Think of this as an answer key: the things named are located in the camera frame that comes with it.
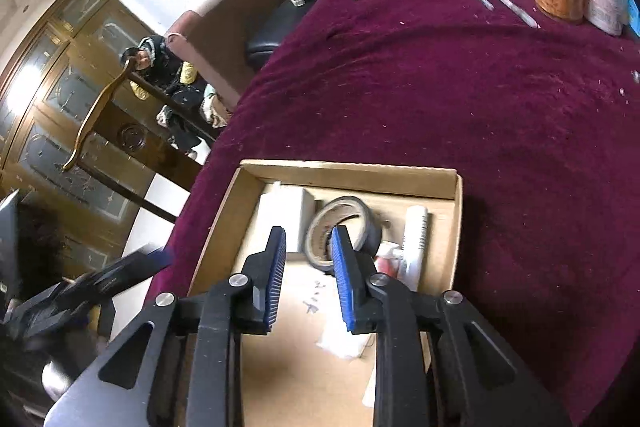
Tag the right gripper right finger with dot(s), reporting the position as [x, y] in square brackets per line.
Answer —
[438, 361]

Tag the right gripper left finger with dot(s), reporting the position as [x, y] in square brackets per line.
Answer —
[178, 362]

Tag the white marker pen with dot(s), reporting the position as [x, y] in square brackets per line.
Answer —
[414, 245]

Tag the clear case red item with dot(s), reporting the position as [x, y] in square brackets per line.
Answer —
[389, 259]

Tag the large white charger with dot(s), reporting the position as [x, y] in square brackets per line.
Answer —
[289, 207]

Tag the cardboard box tray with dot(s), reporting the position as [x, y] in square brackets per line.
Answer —
[309, 371]

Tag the wooden glass cabinet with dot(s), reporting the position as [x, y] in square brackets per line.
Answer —
[47, 88]

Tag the wooden chair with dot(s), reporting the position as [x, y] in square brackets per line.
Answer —
[119, 128]

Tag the seated person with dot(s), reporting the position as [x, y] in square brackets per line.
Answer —
[183, 84]

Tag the maroon velvet tablecloth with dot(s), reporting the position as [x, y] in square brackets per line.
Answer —
[541, 123]

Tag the maroon armchair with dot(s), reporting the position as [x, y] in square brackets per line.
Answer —
[212, 37]

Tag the white pen on table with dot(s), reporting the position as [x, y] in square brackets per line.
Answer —
[520, 13]

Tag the blue label snack jar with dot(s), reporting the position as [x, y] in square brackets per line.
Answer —
[632, 18]

